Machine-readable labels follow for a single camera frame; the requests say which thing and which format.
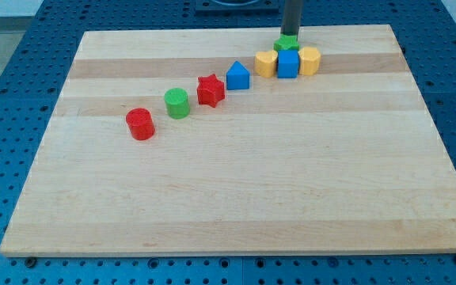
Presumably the red star block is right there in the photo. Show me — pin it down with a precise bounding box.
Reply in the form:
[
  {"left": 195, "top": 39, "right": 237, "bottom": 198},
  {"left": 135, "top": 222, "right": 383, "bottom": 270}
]
[{"left": 196, "top": 74, "right": 225, "bottom": 108}]

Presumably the yellow hexagon block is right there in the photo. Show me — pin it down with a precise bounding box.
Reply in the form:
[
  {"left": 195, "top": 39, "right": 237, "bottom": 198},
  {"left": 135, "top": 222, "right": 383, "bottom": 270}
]
[{"left": 298, "top": 47, "right": 321, "bottom": 76}]

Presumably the green star block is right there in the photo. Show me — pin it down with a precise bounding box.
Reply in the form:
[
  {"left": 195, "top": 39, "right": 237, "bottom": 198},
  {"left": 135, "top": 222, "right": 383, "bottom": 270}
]
[{"left": 273, "top": 34, "right": 300, "bottom": 51}]

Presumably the light wooden board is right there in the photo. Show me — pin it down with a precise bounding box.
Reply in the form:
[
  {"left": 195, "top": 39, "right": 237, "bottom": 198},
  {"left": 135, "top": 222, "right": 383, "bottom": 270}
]
[{"left": 0, "top": 25, "right": 456, "bottom": 257}]

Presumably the green cylinder block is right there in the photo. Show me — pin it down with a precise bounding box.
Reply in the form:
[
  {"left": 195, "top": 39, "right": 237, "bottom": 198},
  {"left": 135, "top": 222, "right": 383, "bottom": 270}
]
[{"left": 164, "top": 88, "right": 190, "bottom": 120}]

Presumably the blue triangle block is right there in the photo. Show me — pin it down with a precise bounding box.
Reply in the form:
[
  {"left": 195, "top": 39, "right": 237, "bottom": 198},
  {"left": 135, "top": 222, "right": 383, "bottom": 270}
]
[{"left": 226, "top": 61, "right": 250, "bottom": 90}]

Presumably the yellow heart block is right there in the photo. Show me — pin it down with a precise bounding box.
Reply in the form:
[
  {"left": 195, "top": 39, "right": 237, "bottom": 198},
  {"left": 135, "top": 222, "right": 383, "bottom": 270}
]
[{"left": 254, "top": 50, "right": 278, "bottom": 78}]

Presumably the red cylinder block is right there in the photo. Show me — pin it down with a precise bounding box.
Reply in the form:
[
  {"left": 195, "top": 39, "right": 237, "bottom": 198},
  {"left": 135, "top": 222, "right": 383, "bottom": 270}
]
[{"left": 125, "top": 108, "right": 155, "bottom": 140}]

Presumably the blue cube block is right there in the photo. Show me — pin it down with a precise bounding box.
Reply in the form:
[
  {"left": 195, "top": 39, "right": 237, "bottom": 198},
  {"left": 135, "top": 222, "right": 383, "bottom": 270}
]
[{"left": 277, "top": 50, "right": 299, "bottom": 78}]

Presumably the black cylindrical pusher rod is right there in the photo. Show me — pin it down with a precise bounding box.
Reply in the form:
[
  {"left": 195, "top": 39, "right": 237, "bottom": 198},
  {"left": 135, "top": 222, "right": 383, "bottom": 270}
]
[{"left": 280, "top": 0, "right": 304, "bottom": 36}]

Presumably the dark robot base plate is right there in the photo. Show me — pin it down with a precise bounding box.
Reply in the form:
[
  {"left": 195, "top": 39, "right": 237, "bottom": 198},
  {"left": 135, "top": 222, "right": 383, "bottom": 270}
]
[{"left": 193, "top": 0, "right": 280, "bottom": 13}]

